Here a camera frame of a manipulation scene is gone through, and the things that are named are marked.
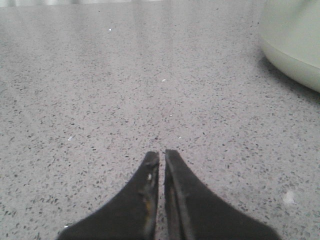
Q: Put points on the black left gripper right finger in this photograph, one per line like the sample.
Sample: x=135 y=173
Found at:
x=194 y=212

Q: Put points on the pale green electric pot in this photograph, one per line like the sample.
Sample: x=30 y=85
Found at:
x=289 y=33

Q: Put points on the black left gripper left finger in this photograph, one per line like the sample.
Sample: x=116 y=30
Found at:
x=130 y=215

